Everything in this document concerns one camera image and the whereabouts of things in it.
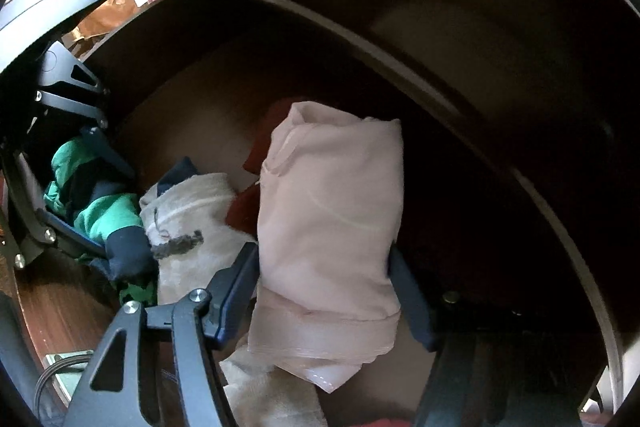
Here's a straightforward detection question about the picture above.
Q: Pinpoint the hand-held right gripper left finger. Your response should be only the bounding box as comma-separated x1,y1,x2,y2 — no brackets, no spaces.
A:
70,242,261,427

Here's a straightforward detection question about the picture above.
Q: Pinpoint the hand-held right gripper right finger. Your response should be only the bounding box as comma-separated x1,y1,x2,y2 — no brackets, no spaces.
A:
387,247,601,427

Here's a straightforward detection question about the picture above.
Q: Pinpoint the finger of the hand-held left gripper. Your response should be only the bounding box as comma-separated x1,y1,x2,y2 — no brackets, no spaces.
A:
16,208,109,269
36,61,137,184

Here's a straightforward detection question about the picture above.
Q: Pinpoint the green navy underwear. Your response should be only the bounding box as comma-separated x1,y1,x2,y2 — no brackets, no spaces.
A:
44,138,160,307

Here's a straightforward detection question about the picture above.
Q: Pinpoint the cream terry underwear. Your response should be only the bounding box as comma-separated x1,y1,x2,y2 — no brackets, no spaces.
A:
139,173,327,427

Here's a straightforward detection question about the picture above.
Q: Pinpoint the pale pink underwear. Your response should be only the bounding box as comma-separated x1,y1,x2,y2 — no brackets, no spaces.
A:
247,101,406,394

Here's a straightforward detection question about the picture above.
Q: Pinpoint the red underwear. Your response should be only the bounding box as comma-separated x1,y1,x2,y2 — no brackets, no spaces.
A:
225,98,301,234

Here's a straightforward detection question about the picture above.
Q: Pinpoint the grey cable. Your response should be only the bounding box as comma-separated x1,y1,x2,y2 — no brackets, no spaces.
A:
34,351,97,410

